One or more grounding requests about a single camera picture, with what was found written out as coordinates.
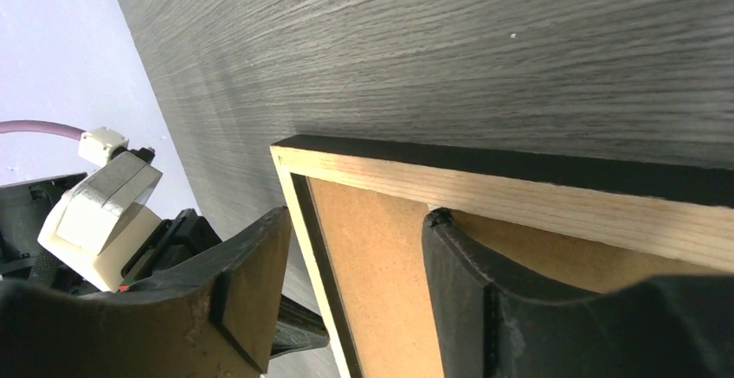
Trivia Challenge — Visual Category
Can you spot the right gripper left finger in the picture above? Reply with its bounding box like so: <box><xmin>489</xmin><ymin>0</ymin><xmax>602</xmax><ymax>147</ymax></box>
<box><xmin>1</xmin><ymin>207</ymin><xmax>291</xmax><ymax>377</ymax></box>

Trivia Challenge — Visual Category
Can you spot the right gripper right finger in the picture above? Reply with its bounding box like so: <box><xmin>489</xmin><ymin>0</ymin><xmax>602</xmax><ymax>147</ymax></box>
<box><xmin>422</xmin><ymin>208</ymin><xmax>733</xmax><ymax>377</ymax></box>

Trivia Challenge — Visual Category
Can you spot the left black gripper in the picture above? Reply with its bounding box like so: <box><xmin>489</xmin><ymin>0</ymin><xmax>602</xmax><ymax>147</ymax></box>
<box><xmin>118</xmin><ymin>209</ymin><xmax>330</xmax><ymax>359</ymax></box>

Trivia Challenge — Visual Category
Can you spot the brown backing board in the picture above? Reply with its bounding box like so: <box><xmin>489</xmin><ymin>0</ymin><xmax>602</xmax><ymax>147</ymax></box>
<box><xmin>309</xmin><ymin>179</ymin><xmax>706</xmax><ymax>377</ymax></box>

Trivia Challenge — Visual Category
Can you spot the wooden picture frame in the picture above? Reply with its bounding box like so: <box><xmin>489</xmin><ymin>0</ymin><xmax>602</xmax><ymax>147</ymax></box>
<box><xmin>270</xmin><ymin>135</ymin><xmax>733</xmax><ymax>377</ymax></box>

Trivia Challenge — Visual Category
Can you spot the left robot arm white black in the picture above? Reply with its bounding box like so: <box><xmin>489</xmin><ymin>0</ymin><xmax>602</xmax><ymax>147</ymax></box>
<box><xmin>1</xmin><ymin>173</ymin><xmax>329</xmax><ymax>357</ymax></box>

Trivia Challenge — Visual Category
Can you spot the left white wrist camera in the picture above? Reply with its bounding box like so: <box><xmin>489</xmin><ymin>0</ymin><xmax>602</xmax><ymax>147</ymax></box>
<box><xmin>37</xmin><ymin>127</ymin><xmax>162</xmax><ymax>292</ymax></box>

